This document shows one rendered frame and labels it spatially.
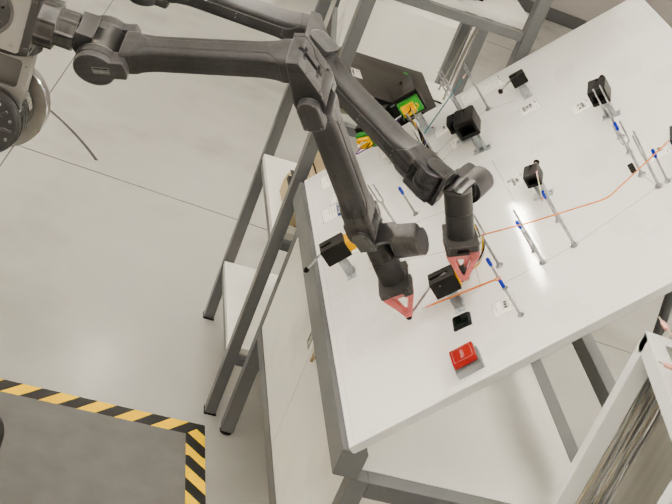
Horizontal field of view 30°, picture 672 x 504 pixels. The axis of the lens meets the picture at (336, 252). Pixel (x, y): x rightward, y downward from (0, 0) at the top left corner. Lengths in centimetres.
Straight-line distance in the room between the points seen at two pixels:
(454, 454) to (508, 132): 84
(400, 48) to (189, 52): 367
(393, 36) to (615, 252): 339
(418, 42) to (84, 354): 250
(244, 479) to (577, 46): 155
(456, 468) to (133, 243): 227
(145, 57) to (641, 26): 148
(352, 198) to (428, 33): 345
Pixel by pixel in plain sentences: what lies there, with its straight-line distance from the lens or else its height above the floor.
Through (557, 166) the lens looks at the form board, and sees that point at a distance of 289.
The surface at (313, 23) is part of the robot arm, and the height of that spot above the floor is 148.
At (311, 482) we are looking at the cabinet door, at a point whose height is 61.
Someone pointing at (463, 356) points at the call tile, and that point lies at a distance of 244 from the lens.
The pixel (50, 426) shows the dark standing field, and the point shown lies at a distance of 369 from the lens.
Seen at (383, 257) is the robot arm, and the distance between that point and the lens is 253.
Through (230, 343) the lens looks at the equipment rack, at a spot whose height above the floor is 27.
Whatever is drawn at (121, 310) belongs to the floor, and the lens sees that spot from 428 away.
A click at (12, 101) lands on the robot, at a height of 119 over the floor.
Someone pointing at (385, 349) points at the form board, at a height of 96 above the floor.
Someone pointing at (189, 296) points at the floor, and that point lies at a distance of 448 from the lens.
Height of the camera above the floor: 225
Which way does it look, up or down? 26 degrees down
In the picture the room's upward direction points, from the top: 22 degrees clockwise
